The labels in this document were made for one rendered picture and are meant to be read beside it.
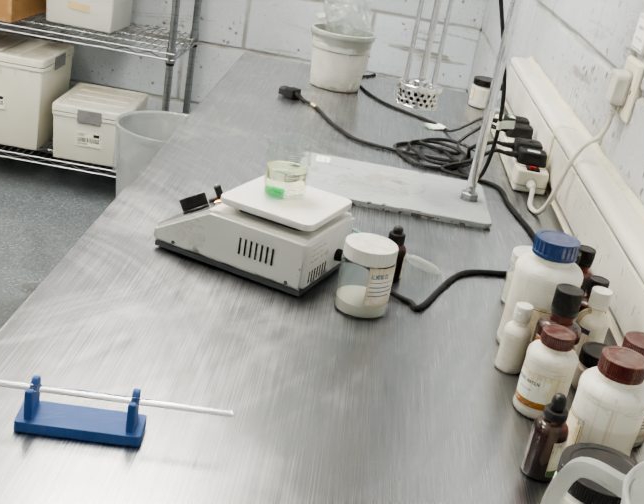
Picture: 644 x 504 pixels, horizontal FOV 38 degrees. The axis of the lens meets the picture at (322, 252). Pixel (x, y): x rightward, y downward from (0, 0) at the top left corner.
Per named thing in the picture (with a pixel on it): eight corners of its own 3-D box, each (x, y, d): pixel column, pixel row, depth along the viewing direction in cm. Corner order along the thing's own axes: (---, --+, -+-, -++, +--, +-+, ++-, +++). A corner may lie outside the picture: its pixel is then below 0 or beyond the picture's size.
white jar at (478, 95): (497, 108, 213) (504, 80, 211) (489, 111, 208) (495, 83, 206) (472, 101, 216) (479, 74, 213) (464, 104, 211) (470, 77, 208)
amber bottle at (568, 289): (519, 370, 96) (546, 275, 92) (561, 379, 96) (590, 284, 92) (522, 392, 92) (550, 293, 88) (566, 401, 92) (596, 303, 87)
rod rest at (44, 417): (12, 432, 72) (13, 393, 71) (24, 408, 76) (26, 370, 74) (139, 448, 73) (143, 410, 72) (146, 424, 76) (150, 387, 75)
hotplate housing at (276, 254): (150, 247, 109) (156, 183, 106) (209, 219, 121) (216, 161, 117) (316, 307, 102) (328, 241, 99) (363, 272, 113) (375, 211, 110)
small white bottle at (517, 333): (520, 377, 95) (538, 314, 92) (493, 370, 95) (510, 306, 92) (522, 365, 97) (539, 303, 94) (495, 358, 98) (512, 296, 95)
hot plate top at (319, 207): (216, 202, 104) (216, 194, 104) (267, 179, 114) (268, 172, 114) (310, 234, 100) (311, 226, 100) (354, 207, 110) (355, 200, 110)
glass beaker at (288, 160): (296, 192, 110) (307, 127, 107) (312, 208, 106) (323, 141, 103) (248, 190, 108) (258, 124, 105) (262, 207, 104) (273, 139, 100)
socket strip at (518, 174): (512, 190, 155) (518, 165, 153) (490, 130, 192) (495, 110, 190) (544, 196, 155) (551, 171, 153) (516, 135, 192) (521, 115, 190)
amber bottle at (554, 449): (518, 476, 78) (542, 397, 75) (521, 457, 81) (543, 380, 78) (555, 487, 78) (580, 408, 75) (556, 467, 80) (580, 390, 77)
